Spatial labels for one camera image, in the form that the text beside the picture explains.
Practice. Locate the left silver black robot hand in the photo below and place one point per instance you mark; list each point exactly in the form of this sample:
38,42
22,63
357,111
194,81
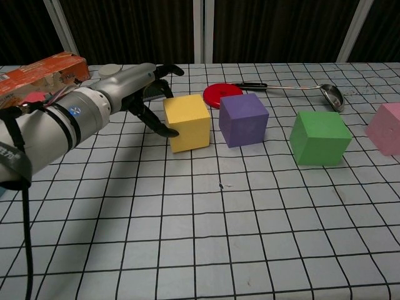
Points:
125,86

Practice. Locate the yellow foam cube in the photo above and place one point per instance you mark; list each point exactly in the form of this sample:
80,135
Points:
187,125

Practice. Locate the red foam cube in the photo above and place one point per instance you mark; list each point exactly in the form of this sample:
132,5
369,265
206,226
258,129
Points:
35,97

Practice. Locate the purple foam cube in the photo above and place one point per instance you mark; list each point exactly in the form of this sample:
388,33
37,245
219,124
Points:
243,122

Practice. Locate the green foam cube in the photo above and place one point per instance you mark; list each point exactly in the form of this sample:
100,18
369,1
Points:
318,140

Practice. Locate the pink foam cube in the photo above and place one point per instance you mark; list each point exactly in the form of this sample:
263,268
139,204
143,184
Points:
386,128

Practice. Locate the small white jar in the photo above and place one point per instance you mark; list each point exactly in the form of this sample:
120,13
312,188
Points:
108,69

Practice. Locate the orange cardboard box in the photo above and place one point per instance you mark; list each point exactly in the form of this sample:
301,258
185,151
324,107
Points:
40,70

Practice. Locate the red plastic disc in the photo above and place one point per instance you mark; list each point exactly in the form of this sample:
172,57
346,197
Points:
218,93

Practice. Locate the checkered light blue tablecloth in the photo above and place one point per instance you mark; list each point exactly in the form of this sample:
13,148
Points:
218,225

